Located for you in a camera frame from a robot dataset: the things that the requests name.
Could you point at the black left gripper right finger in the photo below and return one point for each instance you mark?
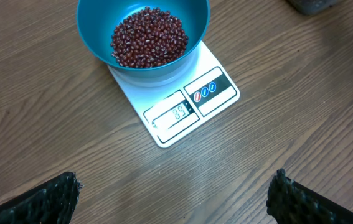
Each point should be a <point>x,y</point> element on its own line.
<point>289,202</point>

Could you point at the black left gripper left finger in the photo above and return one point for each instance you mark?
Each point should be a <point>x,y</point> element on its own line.
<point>51,202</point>

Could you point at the white digital kitchen scale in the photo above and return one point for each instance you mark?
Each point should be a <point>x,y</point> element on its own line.
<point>181,101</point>

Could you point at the blue metal bowl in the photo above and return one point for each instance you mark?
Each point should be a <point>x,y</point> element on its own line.
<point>97,20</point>

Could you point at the red beans in bowl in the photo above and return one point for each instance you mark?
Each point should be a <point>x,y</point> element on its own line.
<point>148,38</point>

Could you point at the clear plastic container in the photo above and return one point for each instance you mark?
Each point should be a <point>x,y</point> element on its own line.
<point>311,7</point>

